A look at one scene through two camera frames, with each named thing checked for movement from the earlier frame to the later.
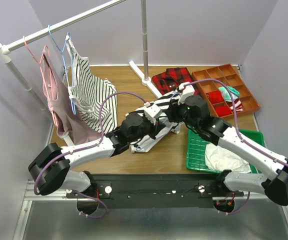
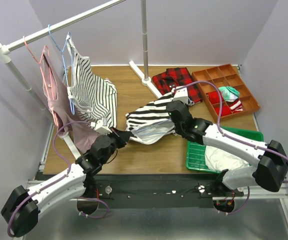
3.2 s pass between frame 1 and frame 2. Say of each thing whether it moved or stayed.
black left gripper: moved
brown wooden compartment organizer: stayed
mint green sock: stayed
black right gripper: moved
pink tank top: stayed
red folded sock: stayed
